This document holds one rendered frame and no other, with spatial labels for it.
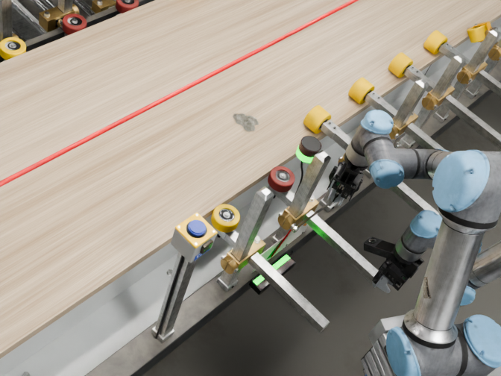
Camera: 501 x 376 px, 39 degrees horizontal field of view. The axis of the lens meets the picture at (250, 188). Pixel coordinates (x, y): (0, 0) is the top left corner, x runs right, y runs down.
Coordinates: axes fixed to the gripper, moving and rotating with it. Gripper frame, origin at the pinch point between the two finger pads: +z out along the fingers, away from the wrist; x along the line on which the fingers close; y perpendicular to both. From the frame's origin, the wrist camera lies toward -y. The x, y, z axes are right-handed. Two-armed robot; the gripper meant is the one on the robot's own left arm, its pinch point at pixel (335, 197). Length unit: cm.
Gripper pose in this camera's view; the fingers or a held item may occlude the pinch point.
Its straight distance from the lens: 203.1
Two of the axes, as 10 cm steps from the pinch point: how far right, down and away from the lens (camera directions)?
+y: -3.9, 6.5, -6.5
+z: -2.4, 6.1, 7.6
